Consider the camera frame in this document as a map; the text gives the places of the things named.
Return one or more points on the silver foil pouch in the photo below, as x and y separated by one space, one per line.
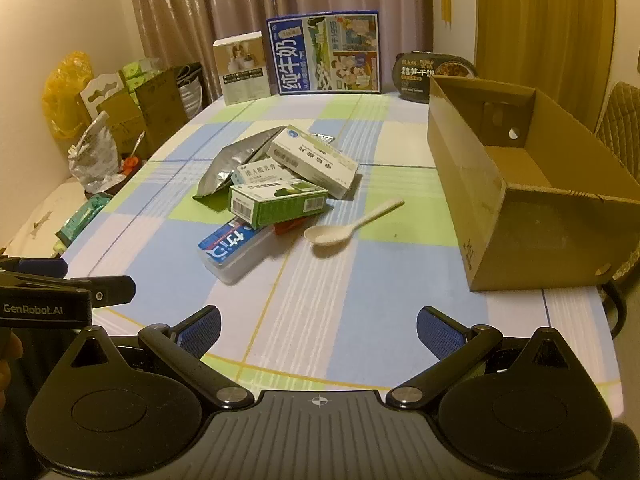
232 160

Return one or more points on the white box with photo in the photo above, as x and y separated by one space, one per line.
242 67

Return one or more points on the black instant rice bowl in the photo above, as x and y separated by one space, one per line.
430 75

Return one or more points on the brown cardboard carton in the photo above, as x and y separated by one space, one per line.
155 110

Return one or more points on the beige curtain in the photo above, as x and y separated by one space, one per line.
240 0

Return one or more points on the beige spoon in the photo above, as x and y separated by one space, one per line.
327 234

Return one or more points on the brown cardboard box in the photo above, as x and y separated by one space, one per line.
525 230

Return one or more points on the chair with quilted cover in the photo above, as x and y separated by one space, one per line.
620 125

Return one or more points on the stack of green packets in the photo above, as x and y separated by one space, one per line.
137 72

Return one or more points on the crumpled white plastic bag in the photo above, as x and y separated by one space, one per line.
95 155

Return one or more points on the green medicine box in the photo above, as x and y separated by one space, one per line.
275 205

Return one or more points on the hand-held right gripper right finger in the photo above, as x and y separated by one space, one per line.
440 332

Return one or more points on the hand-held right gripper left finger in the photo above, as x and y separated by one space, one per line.
200 332

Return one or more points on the blue milk carton box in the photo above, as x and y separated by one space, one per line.
325 52

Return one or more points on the person's left hand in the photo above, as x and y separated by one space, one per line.
9 355

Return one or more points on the green packet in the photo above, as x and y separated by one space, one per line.
80 220

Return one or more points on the white cutout cardboard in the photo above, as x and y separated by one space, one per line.
97 90

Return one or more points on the silver and black bag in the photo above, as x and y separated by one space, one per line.
192 90

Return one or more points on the checked cloth desktop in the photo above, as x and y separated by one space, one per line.
400 280

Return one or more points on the yellow plastic bag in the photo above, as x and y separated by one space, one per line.
62 95

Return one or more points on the large white medicine box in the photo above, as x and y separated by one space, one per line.
315 160

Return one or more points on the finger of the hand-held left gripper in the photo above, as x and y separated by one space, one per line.
112 290
35 266

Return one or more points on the clear case with blue label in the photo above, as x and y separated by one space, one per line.
232 252

